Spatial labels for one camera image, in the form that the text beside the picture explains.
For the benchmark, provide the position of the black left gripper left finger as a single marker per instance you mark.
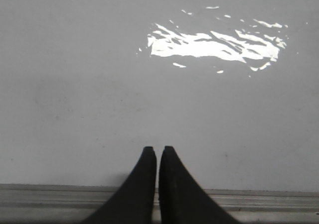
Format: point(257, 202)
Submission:
point(133, 202)

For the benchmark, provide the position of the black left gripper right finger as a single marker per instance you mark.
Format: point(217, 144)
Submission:
point(181, 199)

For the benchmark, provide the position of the white whiteboard with aluminium frame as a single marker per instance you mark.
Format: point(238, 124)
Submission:
point(232, 85)

